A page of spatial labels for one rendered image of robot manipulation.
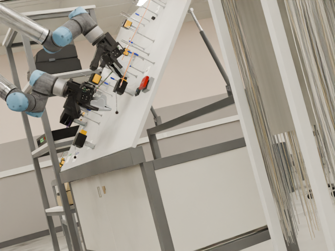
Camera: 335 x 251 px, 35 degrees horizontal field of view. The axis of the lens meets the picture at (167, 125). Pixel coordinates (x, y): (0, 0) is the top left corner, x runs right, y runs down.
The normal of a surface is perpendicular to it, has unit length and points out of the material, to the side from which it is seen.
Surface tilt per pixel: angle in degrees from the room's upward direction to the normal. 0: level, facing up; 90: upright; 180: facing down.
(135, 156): 90
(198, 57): 90
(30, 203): 90
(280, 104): 90
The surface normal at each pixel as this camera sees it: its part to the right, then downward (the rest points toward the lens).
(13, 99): -0.28, 0.01
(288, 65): 0.27, -0.13
